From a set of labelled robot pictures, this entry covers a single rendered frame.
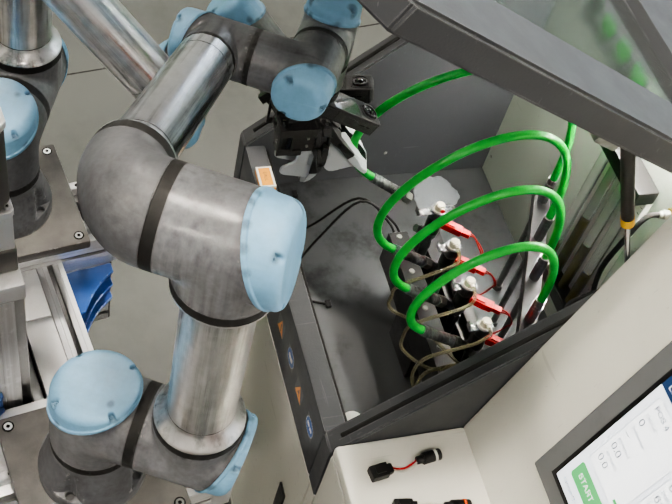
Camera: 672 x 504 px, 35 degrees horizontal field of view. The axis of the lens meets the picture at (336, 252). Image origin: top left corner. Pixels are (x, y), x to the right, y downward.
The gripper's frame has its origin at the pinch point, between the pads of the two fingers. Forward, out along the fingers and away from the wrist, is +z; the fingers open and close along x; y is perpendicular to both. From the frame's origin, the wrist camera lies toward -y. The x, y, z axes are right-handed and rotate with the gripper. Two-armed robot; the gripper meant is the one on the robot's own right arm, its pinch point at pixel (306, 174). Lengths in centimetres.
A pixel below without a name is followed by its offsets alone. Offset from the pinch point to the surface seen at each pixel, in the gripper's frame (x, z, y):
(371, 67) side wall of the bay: -30.7, 7.1, -21.4
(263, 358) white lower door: 1, 53, 0
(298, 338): 13.1, 27.3, 0.0
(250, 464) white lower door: 7, 85, 0
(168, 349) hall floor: -46, 121, 6
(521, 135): 9.0, -15.9, -28.4
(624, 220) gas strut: 33, -25, -31
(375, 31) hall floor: -166, 119, -88
